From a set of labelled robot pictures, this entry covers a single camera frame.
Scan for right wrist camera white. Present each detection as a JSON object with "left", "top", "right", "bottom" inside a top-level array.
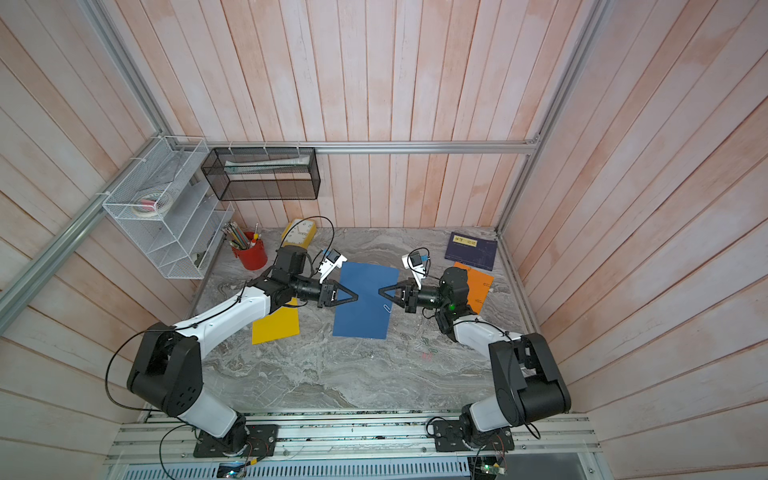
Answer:
[{"left": 402, "top": 249, "right": 429, "bottom": 289}]

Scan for tape roll in rack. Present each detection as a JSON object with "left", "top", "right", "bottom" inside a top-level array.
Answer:
[{"left": 131, "top": 191, "right": 172, "bottom": 218}]

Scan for dark navy notebook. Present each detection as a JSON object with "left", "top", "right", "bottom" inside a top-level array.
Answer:
[{"left": 445, "top": 232, "right": 498, "bottom": 271}]

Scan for blue paper document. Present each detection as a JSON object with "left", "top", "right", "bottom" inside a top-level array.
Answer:
[{"left": 333, "top": 262, "right": 399, "bottom": 340}]

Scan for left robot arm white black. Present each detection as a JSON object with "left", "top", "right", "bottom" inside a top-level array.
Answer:
[{"left": 127, "top": 245, "right": 358, "bottom": 455}]

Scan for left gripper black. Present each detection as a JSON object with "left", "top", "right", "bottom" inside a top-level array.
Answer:
[{"left": 290, "top": 275, "right": 359, "bottom": 309}]

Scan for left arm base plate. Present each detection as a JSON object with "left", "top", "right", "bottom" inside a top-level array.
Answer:
[{"left": 193, "top": 423, "right": 278, "bottom": 459}]

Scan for orange paper document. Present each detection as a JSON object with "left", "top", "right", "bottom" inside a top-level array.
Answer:
[{"left": 454, "top": 262, "right": 494, "bottom": 314}]

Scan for red pencil cup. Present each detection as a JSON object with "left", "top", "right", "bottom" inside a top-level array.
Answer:
[{"left": 231, "top": 232, "right": 268, "bottom": 271}]

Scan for yellow alarm clock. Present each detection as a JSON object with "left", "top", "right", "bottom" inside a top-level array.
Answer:
[{"left": 281, "top": 219, "right": 317, "bottom": 249}]

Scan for pencils in cup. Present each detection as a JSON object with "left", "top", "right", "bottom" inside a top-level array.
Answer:
[{"left": 222, "top": 221, "right": 259, "bottom": 250}]

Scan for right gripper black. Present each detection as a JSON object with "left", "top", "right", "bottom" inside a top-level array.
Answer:
[{"left": 382, "top": 281, "right": 452, "bottom": 319}]

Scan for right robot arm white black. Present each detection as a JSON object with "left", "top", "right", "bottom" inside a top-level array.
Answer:
[{"left": 378, "top": 267, "right": 572, "bottom": 434}]

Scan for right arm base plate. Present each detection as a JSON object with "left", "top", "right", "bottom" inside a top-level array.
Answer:
[{"left": 425, "top": 417, "right": 515, "bottom": 453}]

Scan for yellow paper document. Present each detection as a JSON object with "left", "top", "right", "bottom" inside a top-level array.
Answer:
[{"left": 251, "top": 299, "right": 300, "bottom": 345}]

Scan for black mesh basket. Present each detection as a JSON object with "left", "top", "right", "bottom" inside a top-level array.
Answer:
[{"left": 201, "top": 147, "right": 321, "bottom": 201}]

